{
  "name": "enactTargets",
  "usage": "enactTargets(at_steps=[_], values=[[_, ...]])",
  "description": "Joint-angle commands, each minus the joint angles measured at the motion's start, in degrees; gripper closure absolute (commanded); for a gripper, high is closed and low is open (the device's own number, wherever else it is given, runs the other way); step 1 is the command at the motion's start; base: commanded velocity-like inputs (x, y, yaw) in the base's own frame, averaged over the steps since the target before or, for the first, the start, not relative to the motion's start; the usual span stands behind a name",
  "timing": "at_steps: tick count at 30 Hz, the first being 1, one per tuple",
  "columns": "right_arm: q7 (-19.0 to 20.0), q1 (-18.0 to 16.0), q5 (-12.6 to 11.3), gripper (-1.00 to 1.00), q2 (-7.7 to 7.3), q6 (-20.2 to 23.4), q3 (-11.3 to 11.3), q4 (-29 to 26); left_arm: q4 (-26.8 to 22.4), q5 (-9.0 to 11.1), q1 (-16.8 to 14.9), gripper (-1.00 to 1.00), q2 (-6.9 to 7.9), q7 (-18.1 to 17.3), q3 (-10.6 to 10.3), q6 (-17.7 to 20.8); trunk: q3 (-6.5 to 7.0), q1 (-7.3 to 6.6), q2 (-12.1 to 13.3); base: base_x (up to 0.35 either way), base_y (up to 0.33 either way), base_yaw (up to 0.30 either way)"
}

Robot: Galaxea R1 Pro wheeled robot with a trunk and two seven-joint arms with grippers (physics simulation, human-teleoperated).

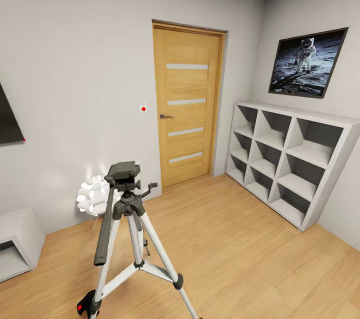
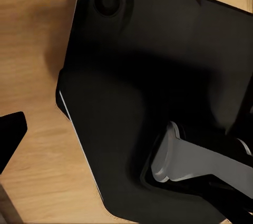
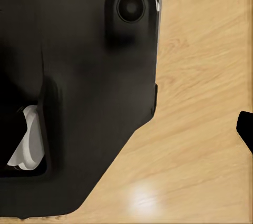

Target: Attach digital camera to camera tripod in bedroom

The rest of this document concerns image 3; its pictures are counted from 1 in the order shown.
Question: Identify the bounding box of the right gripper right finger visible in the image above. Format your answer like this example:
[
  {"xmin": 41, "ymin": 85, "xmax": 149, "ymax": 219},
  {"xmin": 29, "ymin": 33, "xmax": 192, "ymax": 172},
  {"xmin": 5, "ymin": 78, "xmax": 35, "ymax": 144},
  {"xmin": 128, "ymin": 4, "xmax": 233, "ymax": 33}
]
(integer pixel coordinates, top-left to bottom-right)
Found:
[{"xmin": 236, "ymin": 111, "xmax": 253, "ymax": 153}]

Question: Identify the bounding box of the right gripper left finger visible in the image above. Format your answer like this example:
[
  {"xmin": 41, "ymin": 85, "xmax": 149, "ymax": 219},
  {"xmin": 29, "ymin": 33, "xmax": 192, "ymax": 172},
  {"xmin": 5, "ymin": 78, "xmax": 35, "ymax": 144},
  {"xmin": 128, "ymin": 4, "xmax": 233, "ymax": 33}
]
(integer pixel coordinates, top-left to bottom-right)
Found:
[{"xmin": 0, "ymin": 111, "xmax": 27, "ymax": 174}]

